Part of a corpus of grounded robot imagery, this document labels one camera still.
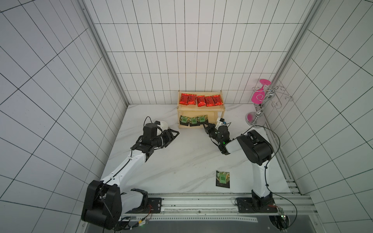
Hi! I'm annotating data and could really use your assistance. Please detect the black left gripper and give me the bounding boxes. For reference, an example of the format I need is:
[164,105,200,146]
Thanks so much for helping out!
[152,128,179,149]

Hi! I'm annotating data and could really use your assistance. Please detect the green tea bag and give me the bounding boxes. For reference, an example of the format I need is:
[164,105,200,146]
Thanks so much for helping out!
[179,116,190,126]
[216,171,230,188]
[189,117,200,127]
[197,115,208,124]

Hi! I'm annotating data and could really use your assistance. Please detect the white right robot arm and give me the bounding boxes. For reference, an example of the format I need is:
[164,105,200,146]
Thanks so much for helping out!
[204,123,278,213]

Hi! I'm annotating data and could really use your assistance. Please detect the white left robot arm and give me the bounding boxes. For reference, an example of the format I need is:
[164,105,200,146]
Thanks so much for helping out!
[81,121,180,230]

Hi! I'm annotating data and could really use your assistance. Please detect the light wooden two-tier shelf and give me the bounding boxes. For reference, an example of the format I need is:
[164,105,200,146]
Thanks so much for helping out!
[177,90,225,129]

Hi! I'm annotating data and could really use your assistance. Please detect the chrome cup holder stand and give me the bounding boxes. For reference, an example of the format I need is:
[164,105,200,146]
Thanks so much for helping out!
[245,84,293,128]

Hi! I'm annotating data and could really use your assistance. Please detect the pink wine glass decoration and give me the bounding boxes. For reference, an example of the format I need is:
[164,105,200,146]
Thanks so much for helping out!
[252,79,271,104]

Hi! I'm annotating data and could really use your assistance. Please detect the metal base rail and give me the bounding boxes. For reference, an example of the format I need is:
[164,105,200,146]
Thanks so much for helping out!
[84,192,324,233]

